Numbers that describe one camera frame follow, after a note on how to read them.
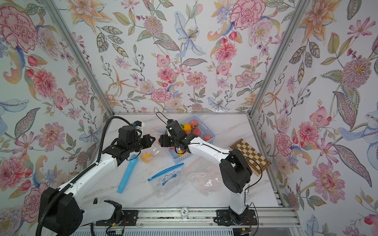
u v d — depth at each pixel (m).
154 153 0.84
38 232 0.35
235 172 0.48
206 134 1.04
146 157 0.88
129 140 0.64
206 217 0.76
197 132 1.04
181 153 0.71
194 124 1.07
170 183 0.76
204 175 0.86
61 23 0.74
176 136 0.67
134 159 0.69
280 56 0.86
